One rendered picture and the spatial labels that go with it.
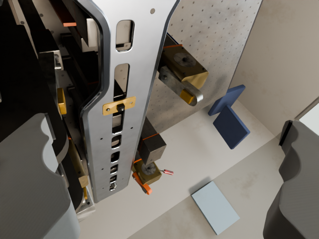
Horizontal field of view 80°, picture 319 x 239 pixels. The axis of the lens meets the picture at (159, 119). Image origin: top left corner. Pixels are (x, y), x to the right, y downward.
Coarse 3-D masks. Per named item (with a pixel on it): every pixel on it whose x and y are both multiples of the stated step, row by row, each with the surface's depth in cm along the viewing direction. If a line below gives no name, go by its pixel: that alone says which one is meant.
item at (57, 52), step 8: (24, 0) 37; (24, 8) 35; (32, 8) 36; (24, 16) 38; (32, 16) 34; (32, 24) 33; (40, 24) 33; (32, 32) 31; (40, 32) 31; (48, 32) 32; (40, 40) 30; (48, 40) 31; (40, 48) 29; (48, 48) 29; (56, 48) 30; (56, 56) 30
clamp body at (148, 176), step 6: (138, 156) 101; (138, 162) 98; (132, 168) 100; (138, 168) 96; (144, 168) 97; (150, 168) 97; (156, 168) 98; (138, 174) 95; (144, 174) 95; (150, 174) 96; (156, 174) 96; (144, 180) 93; (150, 180) 94; (156, 180) 101
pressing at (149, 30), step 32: (96, 0) 26; (128, 0) 29; (160, 0) 31; (160, 32) 36; (128, 64) 39; (96, 96) 40; (128, 96) 46; (96, 128) 48; (128, 128) 57; (96, 160) 62; (128, 160) 76; (96, 192) 83
